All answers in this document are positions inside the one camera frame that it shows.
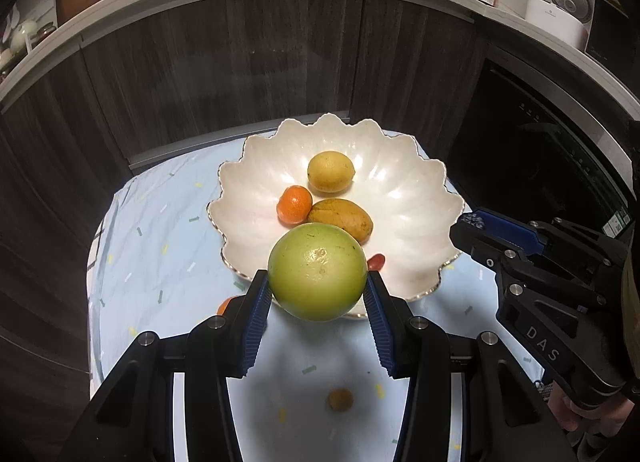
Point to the person's right hand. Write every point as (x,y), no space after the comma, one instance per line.
(565,409)

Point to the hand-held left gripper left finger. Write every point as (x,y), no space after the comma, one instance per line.
(255,322)

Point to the small brown longan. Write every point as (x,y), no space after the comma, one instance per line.
(341,399)

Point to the black built-in appliance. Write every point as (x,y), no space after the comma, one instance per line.
(530,142)

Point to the orange mandarin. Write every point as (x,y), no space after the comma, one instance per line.
(294,204)
(227,305)

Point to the yellow lemon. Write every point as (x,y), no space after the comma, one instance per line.
(330,172)

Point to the yellow brown mango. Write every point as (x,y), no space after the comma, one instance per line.
(340,214)

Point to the light blue patterned tablecloth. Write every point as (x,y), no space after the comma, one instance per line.
(165,252)

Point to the white scalloped plate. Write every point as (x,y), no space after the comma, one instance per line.
(400,202)

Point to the white rice cooker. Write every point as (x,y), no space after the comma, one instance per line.
(555,17)

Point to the small red fruit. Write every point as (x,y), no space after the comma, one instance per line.
(377,262)

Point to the dark wood cabinet door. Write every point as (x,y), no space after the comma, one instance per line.
(415,72)
(225,72)

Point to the green round citrus fruit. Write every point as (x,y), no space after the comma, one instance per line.
(317,272)

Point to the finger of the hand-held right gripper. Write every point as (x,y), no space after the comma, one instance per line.
(510,232)
(475,244)

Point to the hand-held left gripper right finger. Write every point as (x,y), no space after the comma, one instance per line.
(382,332)

